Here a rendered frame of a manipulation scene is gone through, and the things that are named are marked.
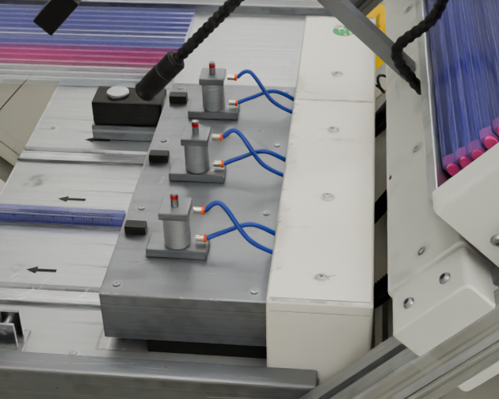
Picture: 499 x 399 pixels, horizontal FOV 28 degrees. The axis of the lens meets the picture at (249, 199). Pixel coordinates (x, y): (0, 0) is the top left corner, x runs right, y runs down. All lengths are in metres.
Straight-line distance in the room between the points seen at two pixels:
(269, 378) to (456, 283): 0.19
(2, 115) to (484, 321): 1.92
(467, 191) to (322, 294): 0.17
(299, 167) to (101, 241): 0.20
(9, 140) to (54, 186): 1.49
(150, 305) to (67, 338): 0.09
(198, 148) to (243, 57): 0.37
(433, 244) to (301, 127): 0.28
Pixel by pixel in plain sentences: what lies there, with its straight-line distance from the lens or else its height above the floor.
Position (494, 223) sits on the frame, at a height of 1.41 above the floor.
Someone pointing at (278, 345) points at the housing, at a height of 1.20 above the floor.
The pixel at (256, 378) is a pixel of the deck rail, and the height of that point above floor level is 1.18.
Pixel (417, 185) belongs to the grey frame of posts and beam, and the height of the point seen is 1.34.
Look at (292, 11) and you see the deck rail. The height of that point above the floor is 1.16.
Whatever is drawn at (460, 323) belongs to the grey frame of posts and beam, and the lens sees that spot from 0.67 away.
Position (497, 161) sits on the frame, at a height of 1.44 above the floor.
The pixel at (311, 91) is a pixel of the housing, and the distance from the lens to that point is 1.00.
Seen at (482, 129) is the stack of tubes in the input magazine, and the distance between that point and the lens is 0.69.
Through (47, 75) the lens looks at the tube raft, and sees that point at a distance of 1.20.
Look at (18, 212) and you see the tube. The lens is 0.98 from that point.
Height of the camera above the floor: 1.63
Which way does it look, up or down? 30 degrees down
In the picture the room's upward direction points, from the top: 50 degrees clockwise
